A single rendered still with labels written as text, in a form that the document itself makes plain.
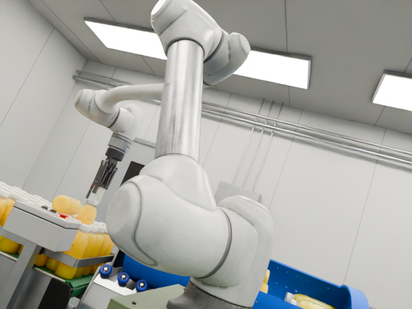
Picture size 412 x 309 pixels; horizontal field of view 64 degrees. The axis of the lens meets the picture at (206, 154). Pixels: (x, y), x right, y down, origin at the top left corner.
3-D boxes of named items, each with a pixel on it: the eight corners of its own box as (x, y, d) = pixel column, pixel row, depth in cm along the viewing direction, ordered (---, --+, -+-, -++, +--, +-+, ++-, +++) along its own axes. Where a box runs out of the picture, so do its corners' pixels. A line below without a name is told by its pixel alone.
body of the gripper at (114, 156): (121, 150, 136) (111, 171, 134) (127, 155, 144) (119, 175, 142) (105, 144, 137) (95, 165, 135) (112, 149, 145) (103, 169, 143)
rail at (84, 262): (75, 268, 116) (79, 259, 116) (73, 267, 116) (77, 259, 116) (114, 261, 154) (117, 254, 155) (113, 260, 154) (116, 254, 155)
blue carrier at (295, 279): (354, 389, 106) (379, 302, 110) (113, 282, 120) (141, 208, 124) (330, 352, 134) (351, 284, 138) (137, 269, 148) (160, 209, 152)
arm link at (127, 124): (127, 142, 149) (101, 129, 141) (140, 112, 152) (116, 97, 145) (138, 143, 140) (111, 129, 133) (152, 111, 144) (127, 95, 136)
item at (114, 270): (110, 279, 128) (123, 247, 131) (105, 276, 129) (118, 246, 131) (119, 276, 138) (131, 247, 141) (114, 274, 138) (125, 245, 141)
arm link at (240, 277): (268, 312, 74) (299, 218, 78) (212, 301, 63) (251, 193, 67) (221, 284, 86) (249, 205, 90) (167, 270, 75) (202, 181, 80)
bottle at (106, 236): (94, 272, 143) (112, 231, 147) (96, 276, 137) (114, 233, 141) (78, 267, 141) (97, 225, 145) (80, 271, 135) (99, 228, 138)
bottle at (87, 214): (62, 241, 132) (82, 197, 136) (78, 246, 136) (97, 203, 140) (67, 246, 127) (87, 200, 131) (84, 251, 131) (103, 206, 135)
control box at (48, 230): (53, 252, 104) (68, 221, 106) (0, 228, 107) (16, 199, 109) (68, 251, 113) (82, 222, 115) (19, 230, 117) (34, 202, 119)
